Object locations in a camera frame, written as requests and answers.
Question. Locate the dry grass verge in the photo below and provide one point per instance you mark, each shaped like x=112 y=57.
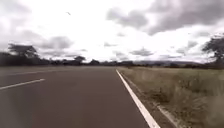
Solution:
x=186 y=90

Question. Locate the white solid edge line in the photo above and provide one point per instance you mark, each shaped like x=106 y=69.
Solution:
x=137 y=101

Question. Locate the dark flat-topped tree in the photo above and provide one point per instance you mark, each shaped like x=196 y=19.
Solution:
x=22 y=50

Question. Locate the distant row of trees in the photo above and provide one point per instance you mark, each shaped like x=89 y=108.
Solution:
x=100 y=62

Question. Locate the white dashed centre line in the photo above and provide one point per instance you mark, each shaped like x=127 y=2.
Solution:
x=22 y=83

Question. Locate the grey asphalt road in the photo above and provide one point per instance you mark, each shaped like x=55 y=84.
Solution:
x=83 y=100

